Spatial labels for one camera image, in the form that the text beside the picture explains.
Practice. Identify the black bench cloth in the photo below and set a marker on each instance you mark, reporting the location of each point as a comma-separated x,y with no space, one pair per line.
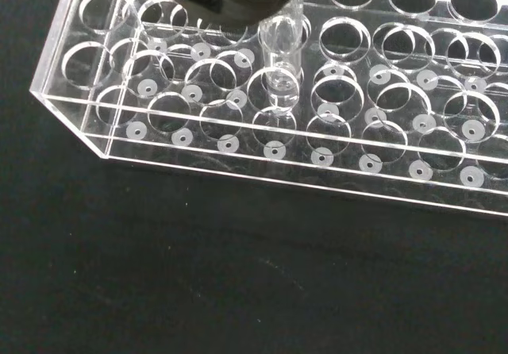
198,274

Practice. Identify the clear acrylic test tube rack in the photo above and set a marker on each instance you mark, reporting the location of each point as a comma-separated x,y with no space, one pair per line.
357,92

